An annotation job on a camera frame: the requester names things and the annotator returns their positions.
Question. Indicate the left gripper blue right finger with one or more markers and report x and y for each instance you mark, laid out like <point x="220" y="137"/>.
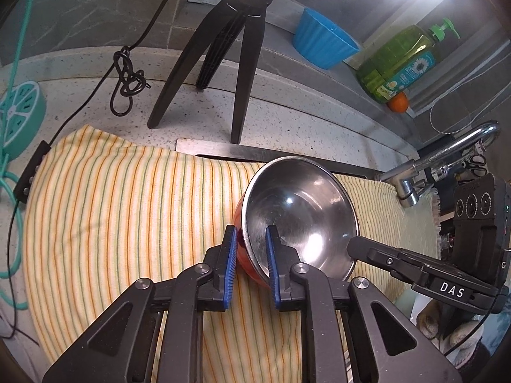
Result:
<point x="272" y="247"/>

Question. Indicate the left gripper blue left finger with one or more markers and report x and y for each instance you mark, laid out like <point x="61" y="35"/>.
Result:
<point x="229" y="248"/>

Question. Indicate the black finger of the right gripper seen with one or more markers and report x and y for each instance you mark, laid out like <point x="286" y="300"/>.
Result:
<point x="372" y="253"/>

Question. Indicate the red steel small bowl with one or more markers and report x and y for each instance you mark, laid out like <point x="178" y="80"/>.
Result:
<point x="311" y="209"/>

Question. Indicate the gloved right hand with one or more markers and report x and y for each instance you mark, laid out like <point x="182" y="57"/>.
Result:
<point x="452" y="331"/>

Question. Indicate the chrome faucet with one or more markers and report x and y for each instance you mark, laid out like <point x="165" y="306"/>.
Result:
<point x="415" y="178"/>

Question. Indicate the black scissors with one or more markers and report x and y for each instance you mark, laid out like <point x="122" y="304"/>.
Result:
<point x="476" y="165"/>

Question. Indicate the yellow striped cloth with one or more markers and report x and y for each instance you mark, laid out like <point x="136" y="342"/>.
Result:
<point x="104" y="212"/>

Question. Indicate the orange fruit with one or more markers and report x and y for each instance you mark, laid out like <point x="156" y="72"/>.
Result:
<point x="399" y="103"/>

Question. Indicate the green dish soap bottle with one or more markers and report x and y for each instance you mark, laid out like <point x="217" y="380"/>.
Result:
<point x="402" y="60"/>

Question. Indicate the blue plastic cup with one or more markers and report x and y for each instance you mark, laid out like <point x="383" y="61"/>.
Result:
<point x="321" y="41"/>

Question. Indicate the teal round power strip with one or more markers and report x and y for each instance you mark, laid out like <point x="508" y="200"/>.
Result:
<point x="25" y="109"/>

